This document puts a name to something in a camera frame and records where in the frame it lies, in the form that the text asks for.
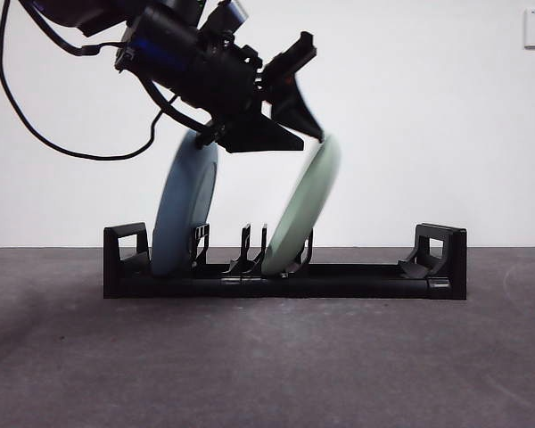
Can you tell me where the black plastic plate rack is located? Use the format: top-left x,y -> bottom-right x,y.
103,221 -> 468,300

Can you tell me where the thick black cable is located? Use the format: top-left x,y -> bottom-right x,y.
140,78 -> 210,135
20,0 -> 126,57

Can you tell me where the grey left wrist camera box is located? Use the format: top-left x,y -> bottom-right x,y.
213,0 -> 250,32

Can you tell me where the blue round plate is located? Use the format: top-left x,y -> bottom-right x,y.
151,129 -> 219,276

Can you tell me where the thin black cable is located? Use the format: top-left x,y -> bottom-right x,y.
0,0 -> 173,161

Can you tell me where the pale green round plate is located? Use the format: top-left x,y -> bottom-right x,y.
261,133 -> 342,276

